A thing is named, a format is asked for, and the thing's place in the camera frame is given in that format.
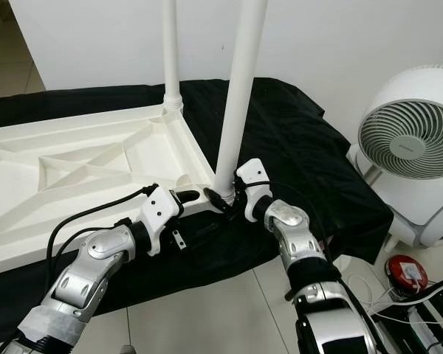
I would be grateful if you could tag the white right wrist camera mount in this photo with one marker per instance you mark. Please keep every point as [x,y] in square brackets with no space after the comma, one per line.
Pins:
[253,177]

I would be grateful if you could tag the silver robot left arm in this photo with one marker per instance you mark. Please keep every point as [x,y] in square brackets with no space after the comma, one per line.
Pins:
[96,265]

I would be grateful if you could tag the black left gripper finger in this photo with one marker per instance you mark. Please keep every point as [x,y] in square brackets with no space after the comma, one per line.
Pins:
[187,197]

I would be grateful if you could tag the black table leg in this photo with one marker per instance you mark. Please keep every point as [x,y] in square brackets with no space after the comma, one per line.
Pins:
[294,293]

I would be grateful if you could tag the white plastic table top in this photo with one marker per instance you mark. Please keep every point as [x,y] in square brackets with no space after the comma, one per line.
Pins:
[29,184]

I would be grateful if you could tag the black storage case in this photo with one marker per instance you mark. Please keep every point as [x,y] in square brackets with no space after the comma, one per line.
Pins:
[432,317]

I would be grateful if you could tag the dark grey robot left foot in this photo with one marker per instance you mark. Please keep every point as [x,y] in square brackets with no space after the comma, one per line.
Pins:
[125,349]

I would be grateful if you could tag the black table cloth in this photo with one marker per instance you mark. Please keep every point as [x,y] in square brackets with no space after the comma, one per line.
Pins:
[303,140]

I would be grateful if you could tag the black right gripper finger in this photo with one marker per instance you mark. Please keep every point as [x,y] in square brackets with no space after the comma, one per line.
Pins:
[214,199]

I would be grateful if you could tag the white round floor fan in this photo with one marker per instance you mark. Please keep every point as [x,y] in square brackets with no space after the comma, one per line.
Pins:
[402,136]

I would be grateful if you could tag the red round device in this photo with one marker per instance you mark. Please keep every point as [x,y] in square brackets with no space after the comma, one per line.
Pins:
[406,273]

